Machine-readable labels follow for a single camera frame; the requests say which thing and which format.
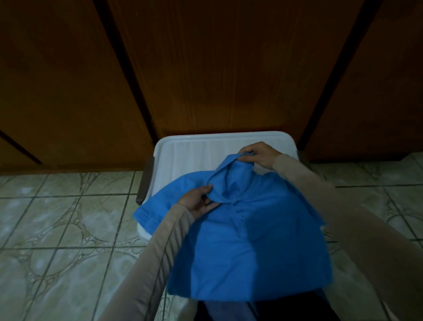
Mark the person's right hand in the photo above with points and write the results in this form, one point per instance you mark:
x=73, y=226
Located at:
x=263, y=155

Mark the person's left hand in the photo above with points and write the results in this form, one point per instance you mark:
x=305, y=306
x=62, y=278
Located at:
x=196, y=202

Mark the person's left thumb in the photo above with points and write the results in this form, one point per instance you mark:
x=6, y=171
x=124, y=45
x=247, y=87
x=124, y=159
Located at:
x=210, y=205

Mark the person's right thumb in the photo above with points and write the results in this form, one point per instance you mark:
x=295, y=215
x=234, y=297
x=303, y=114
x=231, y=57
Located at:
x=247, y=159

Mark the blue polo shirt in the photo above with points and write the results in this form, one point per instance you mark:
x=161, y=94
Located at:
x=242, y=234

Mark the person's right forearm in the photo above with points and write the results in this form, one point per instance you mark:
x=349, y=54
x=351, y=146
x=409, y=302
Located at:
x=358, y=229

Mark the person's left forearm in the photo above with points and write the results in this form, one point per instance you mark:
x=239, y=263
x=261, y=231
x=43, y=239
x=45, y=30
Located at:
x=143, y=277

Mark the brown wooden wardrobe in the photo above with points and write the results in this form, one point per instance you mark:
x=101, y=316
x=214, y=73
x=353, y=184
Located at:
x=207, y=74

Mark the dark blue garment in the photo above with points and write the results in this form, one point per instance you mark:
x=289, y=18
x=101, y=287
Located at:
x=263, y=312

